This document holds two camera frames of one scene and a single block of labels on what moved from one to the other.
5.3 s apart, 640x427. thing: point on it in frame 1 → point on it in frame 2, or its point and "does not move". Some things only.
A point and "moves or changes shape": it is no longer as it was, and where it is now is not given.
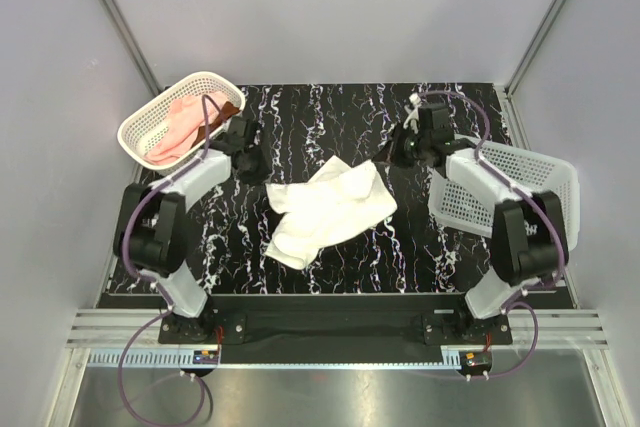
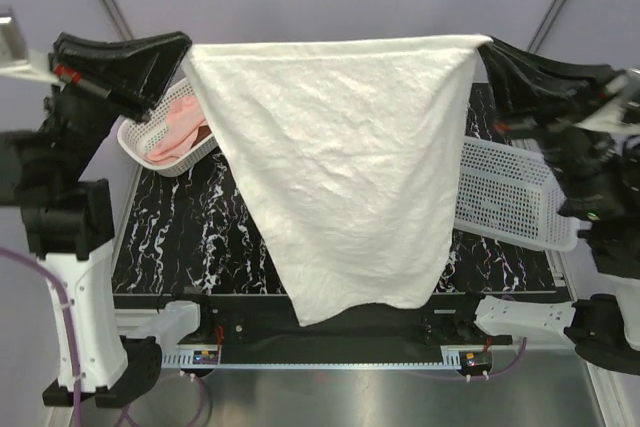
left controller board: (205, 357) does not move
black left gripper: (263, 169) → (140, 67)
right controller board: (475, 362) does not move
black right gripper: (389, 154) → (533, 93)
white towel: (338, 202) moves or changes shape
